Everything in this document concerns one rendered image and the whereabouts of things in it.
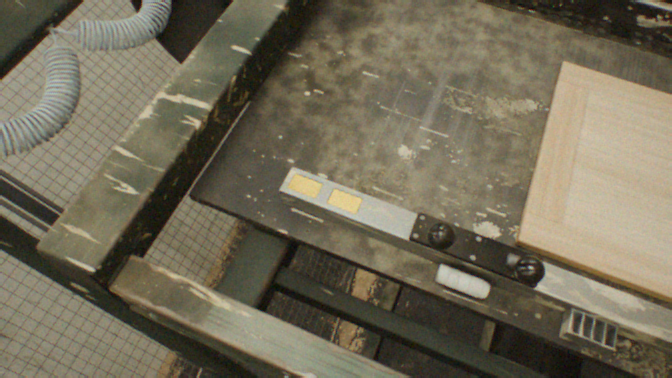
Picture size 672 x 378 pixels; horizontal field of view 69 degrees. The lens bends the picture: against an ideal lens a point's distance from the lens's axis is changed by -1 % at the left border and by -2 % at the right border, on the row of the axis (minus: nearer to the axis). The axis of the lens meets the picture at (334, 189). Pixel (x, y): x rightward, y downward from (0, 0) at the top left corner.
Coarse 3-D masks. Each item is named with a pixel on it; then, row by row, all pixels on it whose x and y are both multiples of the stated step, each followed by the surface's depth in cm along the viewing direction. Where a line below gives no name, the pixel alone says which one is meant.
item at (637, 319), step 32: (288, 192) 80; (320, 192) 80; (352, 192) 81; (352, 224) 80; (384, 224) 78; (448, 256) 76; (512, 288) 76; (544, 288) 73; (576, 288) 73; (608, 288) 73; (608, 320) 72; (640, 320) 71
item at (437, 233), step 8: (440, 224) 65; (448, 224) 65; (432, 232) 65; (440, 232) 64; (448, 232) 64; (432, 240) 65; (440, 240) 64; (448, 240) 64; (440, 248) 65; (448, 248) 65
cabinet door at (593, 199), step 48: (576, 96) 95; (624, 96) 96; (576, 144) 90; (624, 144) 90; (528, 192) 86; (576, 192) 85; (624, 192) 85; (528, 240) 79; (576, 240) 80; (624, 240) 80
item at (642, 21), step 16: (544, 0) 111; (560, 0) 109; (576, 0) 108; (592, 0) 106; (608, 0) 105; (624, 0) 104; (640, 0) 103; (656, 0) 104; (592, 16) 109; (608, 16) 108; (624, 16) 106; (640, 16) 105; (656, 16) 103; (640, 32) 108; (656, 32) 106
